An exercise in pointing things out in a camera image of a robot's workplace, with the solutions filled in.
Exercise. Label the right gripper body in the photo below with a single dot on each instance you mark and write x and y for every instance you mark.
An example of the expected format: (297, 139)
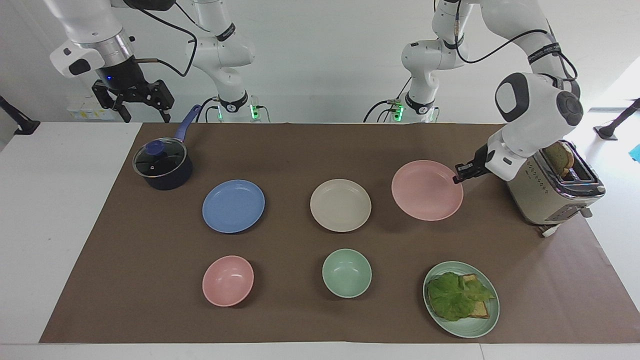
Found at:
(120, 75)

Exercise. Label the green bowl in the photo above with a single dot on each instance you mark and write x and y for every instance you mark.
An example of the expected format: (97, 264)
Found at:
(346, 273)

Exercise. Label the green lettuce leaf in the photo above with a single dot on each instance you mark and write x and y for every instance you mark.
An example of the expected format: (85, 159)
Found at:
(455, 297)

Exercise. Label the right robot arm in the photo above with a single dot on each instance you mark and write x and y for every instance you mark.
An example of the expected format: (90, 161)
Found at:
(222, 47)

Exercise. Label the dark blue saucepan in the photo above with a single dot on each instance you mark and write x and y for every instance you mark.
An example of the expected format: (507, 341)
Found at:
(172, 172)

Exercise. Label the pink plate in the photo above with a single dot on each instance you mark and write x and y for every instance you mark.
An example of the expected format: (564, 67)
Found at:
(425, 190)

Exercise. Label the black stand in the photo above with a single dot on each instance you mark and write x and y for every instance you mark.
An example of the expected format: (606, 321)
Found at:
(17, 120)
(617, 122)

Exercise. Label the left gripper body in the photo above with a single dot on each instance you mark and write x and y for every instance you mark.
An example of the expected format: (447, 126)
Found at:
(483, 161)

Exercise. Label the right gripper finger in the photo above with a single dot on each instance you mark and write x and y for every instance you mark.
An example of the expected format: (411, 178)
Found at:
(112, 97)
(159, 97)

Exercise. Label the pink bowl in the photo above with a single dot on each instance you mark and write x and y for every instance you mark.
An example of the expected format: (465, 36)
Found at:
(227, 281)

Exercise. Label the blue plate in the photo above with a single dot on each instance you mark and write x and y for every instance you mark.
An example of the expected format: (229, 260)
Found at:
(233, 206)

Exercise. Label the toast slice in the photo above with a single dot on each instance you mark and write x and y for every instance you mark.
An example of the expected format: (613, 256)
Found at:
(481, 309)

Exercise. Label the silver toaster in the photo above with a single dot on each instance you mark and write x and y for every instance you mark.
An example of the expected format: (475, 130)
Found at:
(555, 195)

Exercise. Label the glass lid with blue knob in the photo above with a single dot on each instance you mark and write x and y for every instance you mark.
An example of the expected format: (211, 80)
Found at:
(159, 157)

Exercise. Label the beige plate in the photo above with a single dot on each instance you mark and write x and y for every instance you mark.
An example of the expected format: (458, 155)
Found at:
(340, 205)

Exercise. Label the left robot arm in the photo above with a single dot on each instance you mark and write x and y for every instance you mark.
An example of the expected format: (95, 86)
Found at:
(537, 107)

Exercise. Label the green plate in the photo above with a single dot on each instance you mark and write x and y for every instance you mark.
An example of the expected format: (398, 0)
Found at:
(470, 325)

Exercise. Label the bread slice in toaster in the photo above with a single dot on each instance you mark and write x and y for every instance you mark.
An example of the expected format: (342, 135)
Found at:
(559, 159)

